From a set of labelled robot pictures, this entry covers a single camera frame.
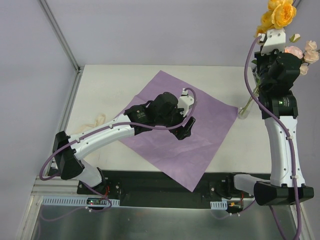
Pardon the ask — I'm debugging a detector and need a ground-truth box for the pink peony stem spray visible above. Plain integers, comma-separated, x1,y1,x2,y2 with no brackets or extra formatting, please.
284,33,303,59

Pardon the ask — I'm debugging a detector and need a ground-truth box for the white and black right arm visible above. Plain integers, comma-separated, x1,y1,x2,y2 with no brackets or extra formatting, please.
225,49,314,206

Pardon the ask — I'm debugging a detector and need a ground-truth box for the pink and purple wrapping paper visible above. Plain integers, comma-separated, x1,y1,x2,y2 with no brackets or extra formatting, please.
117,70,240,193

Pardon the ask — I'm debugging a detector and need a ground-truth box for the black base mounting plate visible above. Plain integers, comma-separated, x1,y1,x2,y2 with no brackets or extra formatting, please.
76,170,259,210

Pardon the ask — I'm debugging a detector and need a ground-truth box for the clear glass vase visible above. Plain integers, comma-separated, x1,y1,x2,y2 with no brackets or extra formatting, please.
237,86,259,120

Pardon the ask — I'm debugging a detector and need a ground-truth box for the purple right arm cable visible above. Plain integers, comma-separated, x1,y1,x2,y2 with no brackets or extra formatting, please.
214,33,301,240

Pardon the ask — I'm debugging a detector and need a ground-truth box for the aluminium front rail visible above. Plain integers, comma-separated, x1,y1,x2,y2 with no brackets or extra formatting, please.
32,171,226,202

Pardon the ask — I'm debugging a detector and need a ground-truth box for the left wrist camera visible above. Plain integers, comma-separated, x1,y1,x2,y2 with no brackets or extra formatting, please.
177,88,195,117

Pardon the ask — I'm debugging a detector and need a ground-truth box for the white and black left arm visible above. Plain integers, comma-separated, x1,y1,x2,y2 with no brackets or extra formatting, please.
53,90,196,195

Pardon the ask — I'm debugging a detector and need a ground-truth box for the white slotted cable duct right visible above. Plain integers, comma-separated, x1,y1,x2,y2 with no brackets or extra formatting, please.
209,199,242,211

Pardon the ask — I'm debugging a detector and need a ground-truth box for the cream printed ribbon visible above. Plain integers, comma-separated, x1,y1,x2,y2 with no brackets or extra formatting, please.
74,113,106,134

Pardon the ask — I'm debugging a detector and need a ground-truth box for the yellow and pink flower bunch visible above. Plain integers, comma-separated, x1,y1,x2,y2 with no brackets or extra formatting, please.
254,0,298,38

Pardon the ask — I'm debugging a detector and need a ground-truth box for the cream rose stem spray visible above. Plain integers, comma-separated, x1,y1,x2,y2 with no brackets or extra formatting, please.
300,40,320,76

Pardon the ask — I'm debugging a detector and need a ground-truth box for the white slotted cable duct left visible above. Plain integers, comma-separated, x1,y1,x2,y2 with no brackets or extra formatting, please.
42,196,120,207

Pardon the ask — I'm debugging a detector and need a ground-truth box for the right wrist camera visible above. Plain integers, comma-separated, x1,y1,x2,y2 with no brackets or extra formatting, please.
257,28,286,56

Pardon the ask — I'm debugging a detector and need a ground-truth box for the white slotted cable duct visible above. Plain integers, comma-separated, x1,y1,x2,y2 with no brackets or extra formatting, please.
209,199,242,211
42,196,120,207

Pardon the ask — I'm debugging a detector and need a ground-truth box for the aluminium frame post left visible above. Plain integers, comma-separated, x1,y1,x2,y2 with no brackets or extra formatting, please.
37,0,83,74

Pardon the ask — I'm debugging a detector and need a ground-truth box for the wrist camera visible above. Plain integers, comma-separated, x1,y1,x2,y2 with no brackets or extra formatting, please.
257,28,286,56
177,88,195,117

